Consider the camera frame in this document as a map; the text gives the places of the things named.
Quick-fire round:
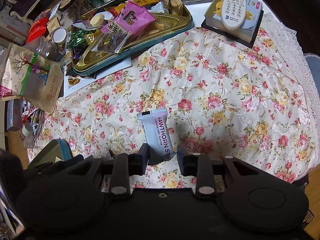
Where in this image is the white flat box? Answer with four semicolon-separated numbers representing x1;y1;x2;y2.
63;56;132;97

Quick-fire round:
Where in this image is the red snack packet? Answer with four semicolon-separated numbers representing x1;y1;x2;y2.
26;17;48;43

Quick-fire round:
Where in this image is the teal tin lid tray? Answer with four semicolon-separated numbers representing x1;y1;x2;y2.
28;139;73;168

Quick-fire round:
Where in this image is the kraft paper snack bag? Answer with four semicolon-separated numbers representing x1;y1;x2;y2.
1;43;63;113

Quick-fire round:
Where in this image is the clear plastic jar white lid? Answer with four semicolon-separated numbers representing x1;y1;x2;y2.
23;27;68;62

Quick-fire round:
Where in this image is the floral tablecloth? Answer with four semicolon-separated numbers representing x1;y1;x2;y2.
28;27;317;183

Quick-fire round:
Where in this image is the white hawthorn strip packet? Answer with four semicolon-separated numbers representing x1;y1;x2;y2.
137;108;176;165

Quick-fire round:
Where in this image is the gold teal snack tin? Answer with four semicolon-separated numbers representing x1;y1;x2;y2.
73;6;193;76

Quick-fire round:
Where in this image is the white remote control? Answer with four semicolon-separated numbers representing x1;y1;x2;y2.
221;0;246;30

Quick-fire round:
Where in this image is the gold chocolate coin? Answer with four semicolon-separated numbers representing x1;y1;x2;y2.
68;78;81;86

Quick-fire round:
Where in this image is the pink snack bag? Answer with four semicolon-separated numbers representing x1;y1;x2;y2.
100;1;156;38

